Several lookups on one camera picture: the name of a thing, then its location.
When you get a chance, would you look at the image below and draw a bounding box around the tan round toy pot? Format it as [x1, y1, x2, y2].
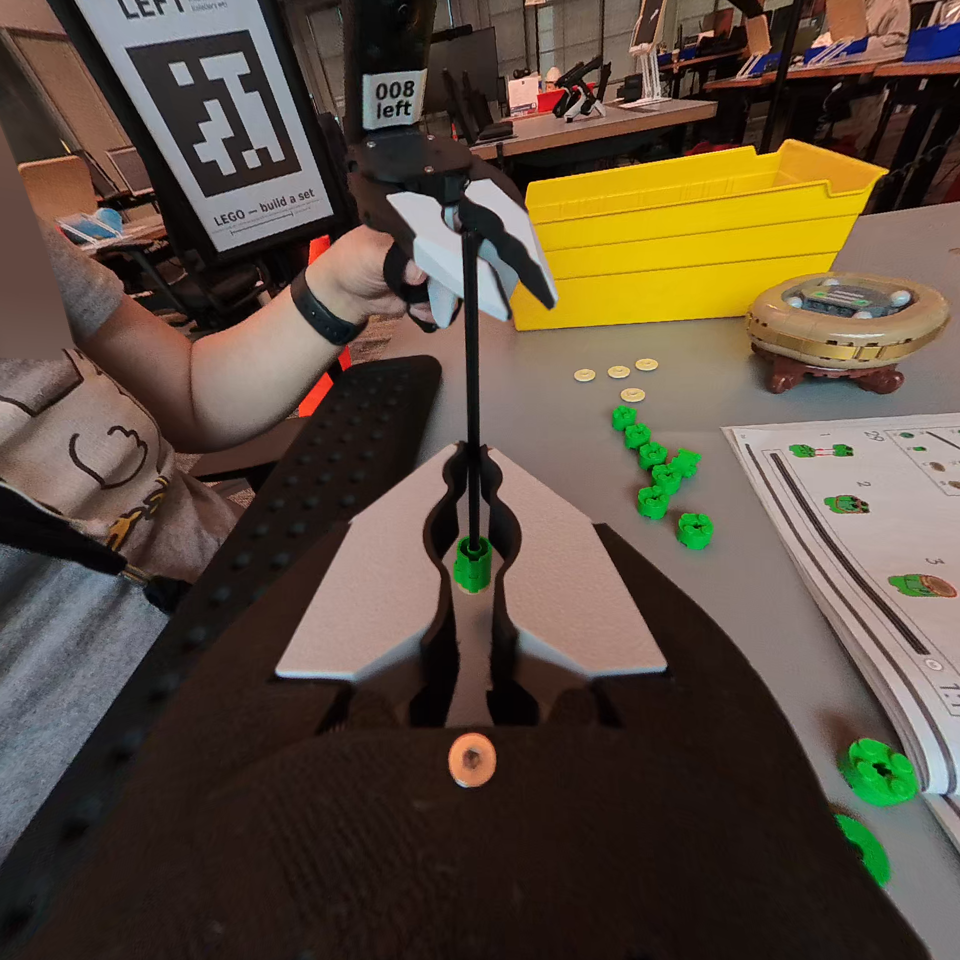
[746, 271, 951, 396]

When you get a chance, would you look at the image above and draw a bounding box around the person's left hand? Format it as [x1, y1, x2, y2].
[306, 225, 438, 331]

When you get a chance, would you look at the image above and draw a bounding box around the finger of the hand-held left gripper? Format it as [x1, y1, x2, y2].
[386, 189, 517, 321]
[459, 177, 561, 310]

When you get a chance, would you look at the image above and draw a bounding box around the green bamboo stalk segment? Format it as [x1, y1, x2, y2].
[453, 535, 495, 595]

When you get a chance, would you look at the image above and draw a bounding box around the black framed marker sign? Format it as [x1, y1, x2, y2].
[48, 0, 339, 260]

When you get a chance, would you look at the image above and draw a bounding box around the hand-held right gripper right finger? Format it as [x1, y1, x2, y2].
[480, 444, 669, 725]

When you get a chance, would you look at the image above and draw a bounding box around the person's grey printed shirt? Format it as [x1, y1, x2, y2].
[0, 217, 252, 871]

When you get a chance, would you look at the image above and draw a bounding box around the background grey table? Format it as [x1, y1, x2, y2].
[468, 97, 719, 162]

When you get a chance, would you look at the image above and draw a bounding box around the yellow plastic bin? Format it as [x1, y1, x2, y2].
[511, 138, 890, 333]

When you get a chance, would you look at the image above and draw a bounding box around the cluster of green round bricks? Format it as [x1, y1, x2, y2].
[611, 405, 715, 552]

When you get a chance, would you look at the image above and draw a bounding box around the thin black axle rod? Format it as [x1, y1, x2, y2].
[461, 225, 483, 560]

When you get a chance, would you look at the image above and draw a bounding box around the black bag strap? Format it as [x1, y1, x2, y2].
[0, 483, 177, 612]

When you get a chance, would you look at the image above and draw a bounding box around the person's left forearm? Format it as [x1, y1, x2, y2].
[75, 288, 350, 455]

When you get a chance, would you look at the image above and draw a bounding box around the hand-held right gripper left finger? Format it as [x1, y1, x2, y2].
[273, 441, 470, 725]

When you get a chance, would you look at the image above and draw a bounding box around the black wrist band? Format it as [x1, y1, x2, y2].
[290, 266, 369, 348]

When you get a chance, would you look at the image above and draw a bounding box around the row of small green pieces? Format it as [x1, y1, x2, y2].
[832, 737, 921, 890]

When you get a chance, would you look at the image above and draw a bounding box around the open instruction booklet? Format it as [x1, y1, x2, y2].
[721, 412, 960, 849]

